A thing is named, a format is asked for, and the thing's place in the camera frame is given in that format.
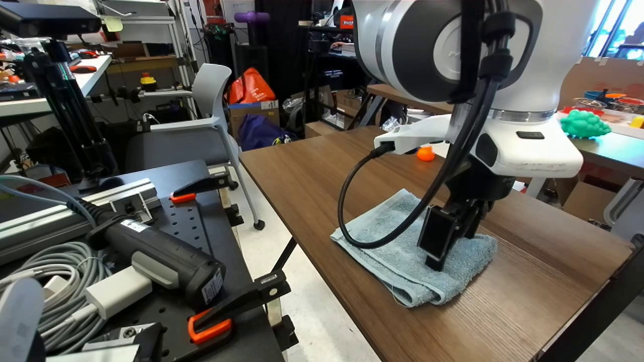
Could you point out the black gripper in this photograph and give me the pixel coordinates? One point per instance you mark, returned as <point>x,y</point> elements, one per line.
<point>484,188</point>

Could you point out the light blue towel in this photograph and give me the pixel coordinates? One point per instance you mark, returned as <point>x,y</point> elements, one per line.
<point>396,268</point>

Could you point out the small orange toy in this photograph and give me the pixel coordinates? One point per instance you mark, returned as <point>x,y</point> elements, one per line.
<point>426,156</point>

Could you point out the cardboard box under table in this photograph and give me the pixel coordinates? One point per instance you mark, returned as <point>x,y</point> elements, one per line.
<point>590,201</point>

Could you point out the green bumpy ball toy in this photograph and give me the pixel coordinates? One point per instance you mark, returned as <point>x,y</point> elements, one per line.
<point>585,124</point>

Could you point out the long wooden side table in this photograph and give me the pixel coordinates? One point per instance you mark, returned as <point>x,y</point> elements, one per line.
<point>617,153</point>

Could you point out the tray of colourful toys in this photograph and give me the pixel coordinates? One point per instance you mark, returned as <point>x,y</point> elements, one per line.
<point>617,100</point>

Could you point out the large cardboard sheet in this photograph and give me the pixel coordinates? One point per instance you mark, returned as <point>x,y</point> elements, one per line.
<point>605,73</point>

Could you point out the purple bag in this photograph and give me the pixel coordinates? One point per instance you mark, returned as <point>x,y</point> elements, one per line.
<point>258,131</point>

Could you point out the cardboard box under bag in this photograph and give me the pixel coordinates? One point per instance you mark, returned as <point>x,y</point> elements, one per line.
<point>254,114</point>

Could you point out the orange bag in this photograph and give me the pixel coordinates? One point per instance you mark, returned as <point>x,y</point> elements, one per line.
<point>251,86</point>

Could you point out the light grey office chair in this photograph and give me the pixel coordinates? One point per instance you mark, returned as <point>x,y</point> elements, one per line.
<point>212,90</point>

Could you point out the black cylindrical device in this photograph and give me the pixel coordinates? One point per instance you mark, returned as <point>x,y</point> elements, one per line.
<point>167,262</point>

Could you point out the white power adapter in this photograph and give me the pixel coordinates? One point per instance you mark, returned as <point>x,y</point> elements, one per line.
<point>117,292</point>

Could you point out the white workbench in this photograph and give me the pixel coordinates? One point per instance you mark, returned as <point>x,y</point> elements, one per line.
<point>87,73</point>

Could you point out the pale grey rounded object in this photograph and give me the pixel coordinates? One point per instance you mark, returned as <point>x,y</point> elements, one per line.
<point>18,322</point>

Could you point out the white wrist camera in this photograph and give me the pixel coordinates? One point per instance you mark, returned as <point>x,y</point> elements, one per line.
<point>416,136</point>

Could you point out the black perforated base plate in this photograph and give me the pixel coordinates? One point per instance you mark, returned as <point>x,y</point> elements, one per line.
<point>202,232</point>

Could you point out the black camera tripod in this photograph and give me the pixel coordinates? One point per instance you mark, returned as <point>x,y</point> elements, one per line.
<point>67,106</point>

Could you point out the aluminium extrusion rail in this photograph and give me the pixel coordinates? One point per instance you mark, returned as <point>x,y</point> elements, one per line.
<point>42,223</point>

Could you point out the black stereo camera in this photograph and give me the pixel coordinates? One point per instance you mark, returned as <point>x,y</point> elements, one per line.
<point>48,21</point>

